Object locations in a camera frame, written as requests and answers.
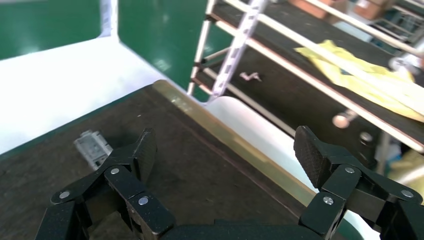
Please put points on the metal tray part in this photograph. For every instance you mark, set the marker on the metal tray part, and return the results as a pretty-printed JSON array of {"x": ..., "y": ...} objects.
[{"x": 92, "y": 149}]

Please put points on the yellow cloth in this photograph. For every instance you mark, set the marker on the yellow cloth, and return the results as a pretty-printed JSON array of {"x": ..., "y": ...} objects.
[{"x": 348, "y": 66}]

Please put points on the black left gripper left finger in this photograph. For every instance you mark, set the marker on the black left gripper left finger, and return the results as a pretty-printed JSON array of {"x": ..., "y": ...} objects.
[{"x": 145, "y": 152}]

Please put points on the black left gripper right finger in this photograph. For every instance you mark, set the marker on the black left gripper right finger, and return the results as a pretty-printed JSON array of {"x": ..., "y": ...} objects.
[{"x": 311, "y": 155}]

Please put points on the round metal knob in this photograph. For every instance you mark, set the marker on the round metal knob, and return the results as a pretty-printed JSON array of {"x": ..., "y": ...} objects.
[{"x": 341, "y": 121}]

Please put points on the brown cardboard box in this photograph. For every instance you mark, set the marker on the brown cardboard box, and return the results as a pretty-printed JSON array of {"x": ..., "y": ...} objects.
[{"x": 314, "y": 8}]

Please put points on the white tube frame rack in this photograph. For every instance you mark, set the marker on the white tube frame rack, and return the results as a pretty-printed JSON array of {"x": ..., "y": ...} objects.
[{"x": 298, "y": 96}]

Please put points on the small white object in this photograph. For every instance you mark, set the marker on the small white object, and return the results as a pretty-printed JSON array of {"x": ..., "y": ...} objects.
[{"x": 250, "y": 76}]

